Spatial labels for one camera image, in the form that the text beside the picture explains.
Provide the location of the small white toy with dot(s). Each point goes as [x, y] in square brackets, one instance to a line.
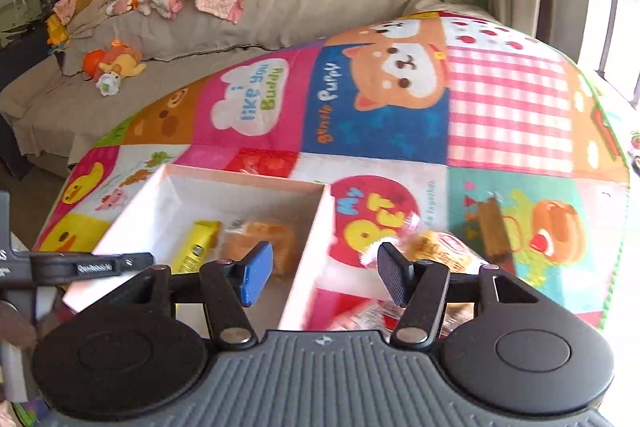
[107, 84]

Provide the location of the yellow plush toy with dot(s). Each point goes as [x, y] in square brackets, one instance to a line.
[56, 32]

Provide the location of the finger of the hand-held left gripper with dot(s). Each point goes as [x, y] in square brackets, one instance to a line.
[90, 268]

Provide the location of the pink biscuit packet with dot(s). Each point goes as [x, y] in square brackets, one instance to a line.
[367, 317]

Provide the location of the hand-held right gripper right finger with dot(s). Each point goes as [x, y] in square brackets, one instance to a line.
[392, 277]

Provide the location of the colourful printed blanket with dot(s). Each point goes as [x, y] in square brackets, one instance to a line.
[390, 107]

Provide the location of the beige cloth bundle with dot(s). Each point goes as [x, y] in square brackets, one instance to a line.
[92, 19]

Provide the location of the dark cabinet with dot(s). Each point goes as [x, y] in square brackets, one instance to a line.
[20, 57]

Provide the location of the orange plush toy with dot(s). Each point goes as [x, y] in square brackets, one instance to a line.
[120, 57]

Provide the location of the white cardboard box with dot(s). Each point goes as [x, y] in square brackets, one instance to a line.
[200, 202]

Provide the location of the beige sofa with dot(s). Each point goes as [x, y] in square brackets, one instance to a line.
[250, 22]

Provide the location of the red label snack packet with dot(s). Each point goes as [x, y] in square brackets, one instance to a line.
[440, 249]

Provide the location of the glass fish tank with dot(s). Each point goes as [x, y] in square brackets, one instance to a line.
[27, 9]

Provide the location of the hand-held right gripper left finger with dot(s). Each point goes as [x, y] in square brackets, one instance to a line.
[257, 269]

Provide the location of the brown snack bar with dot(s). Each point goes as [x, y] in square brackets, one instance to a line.
[492, 227]

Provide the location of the yellow snack packet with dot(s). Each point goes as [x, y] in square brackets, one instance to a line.
[195, 247]

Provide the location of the bread snack packet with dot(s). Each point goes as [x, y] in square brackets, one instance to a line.
[270, 237]

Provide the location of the person's left hand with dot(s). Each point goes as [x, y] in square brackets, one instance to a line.
[15, 324]

